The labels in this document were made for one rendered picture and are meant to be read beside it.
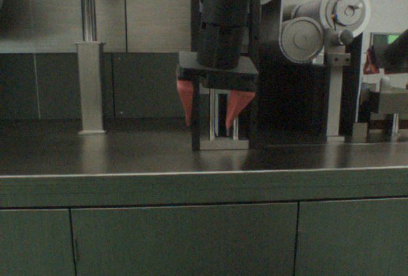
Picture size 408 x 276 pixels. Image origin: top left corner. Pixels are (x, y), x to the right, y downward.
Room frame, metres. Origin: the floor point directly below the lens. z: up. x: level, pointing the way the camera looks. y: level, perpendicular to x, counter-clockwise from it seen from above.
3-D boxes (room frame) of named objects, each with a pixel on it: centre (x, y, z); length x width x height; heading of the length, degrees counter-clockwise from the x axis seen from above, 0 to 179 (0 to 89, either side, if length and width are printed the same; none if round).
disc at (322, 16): (0.99, -0.39, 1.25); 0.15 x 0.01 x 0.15; 94
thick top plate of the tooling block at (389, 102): (1.16, -0.56, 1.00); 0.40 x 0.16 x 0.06; 4
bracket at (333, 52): (0.95, -0.36, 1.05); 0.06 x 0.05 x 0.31; 4
